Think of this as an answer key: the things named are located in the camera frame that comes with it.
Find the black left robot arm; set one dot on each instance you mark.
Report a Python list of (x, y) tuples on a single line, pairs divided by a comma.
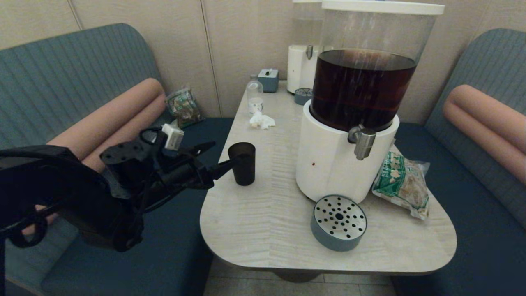
[(82, 201)]

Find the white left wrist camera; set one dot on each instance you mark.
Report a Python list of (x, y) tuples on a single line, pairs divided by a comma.
[(173, 137)]

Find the blue-grey perforated drip tray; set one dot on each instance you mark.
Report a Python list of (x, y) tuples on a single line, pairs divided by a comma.
[(339, 224)]

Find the steel dispenser tap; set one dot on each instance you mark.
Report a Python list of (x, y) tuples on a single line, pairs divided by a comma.
[(362, 142)]

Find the clear water dispenser white base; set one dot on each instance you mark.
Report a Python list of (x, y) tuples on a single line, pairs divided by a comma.
[(300, 70)]

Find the crumpled white tissue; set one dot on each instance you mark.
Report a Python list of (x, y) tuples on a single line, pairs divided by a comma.
[(261, 120)]

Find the pink bolster cushion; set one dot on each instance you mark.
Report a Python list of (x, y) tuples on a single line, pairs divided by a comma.
[(119, 119), (489, 123)]

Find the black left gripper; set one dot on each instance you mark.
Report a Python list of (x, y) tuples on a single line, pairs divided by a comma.
[(185, 174)]

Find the clear plastic bottle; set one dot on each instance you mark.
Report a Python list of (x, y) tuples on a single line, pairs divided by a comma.
[(254, 94)]

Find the white napkin pack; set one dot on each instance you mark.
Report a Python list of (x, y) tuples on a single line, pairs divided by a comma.
[(175, 122)]

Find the green grain snack bag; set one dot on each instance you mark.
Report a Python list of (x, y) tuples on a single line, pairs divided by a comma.
[(400, 185)]

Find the black plastic cup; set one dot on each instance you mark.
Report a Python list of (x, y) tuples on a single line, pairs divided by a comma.
[(242, 164)]

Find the large dark tea dispenser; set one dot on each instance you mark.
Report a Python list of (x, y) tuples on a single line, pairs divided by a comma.
[(361, 90)]

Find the small blue-grey drip tray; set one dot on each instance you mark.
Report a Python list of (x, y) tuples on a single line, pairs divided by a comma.
[(302, 98)]

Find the blue-grey tissue box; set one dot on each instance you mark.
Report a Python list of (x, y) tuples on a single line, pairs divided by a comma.
[(268, 81)]

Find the dark green snack bag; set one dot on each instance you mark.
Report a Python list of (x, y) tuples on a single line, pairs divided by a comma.
[(184, 107)]

